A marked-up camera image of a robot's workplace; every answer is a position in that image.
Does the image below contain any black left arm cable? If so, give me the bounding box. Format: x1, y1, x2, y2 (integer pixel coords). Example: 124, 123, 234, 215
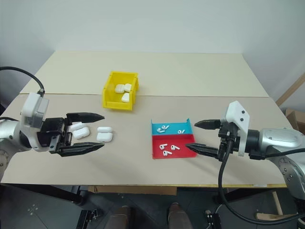
0, 66, 45, 95

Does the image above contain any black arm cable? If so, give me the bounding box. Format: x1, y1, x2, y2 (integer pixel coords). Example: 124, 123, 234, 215
218, 138, 305, 225
0, 66, 45, 95

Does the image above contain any slanted wooden beam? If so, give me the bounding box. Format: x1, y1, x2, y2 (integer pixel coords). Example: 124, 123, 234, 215
275, 71, 305, 106

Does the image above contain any dark brown rounded shape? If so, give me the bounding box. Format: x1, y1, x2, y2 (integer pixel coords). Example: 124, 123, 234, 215
110, 206, 132, 229
167, 202, 187, 229

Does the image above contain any wooden board under table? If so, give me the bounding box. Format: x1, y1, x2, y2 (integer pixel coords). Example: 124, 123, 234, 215
88, 186, 177, 195

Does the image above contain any black table frame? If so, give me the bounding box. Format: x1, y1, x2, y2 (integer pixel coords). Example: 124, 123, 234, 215
0, 183, 83, 205

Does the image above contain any brown cardboard box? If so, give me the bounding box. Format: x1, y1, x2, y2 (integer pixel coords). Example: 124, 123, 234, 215
285, 108, 305, 131

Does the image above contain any black floor device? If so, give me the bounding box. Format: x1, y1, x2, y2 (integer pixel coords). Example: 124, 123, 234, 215
204, 209, 222, 229

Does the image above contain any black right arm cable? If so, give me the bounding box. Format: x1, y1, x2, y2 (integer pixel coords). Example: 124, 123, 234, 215
218, 138, 305, 225

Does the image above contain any red plastic tray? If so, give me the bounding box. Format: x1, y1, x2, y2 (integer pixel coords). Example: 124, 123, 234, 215
152, 134, 198, 159

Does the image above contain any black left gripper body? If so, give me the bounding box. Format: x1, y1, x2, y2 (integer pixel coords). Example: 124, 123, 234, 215
36, 114, 73, 156

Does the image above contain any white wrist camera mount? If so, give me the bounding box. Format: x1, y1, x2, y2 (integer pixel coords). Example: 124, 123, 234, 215
220, 100, 251, 157
20, 93, 50, 152

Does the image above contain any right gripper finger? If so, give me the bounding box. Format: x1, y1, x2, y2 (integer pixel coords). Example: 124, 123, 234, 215
185, 143, 220, 159
193, 119, 223, 131

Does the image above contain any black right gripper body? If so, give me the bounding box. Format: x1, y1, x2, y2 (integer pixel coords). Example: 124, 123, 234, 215
217, 119, 239, 161

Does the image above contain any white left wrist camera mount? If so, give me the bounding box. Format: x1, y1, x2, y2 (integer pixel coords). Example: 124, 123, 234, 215
20, 93, 50, 152

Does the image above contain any blue plastic tray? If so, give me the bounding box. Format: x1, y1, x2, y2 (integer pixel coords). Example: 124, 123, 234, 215
150, 117, 194, 136

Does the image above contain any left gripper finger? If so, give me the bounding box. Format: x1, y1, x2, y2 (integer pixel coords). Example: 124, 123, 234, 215
58, 142, 106, 158
66, 112, 105, 125

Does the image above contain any yellow plastic bin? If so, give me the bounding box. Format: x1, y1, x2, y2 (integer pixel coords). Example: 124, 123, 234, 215
102, 70, 140, 112

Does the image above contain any light wooden stick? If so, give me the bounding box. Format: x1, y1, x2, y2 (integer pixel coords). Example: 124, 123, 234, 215
271, 190, 284, 215
255, 212, 299, 221

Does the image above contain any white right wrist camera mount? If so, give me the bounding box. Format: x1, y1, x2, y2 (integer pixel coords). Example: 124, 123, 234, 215
220, 100, 251, 157

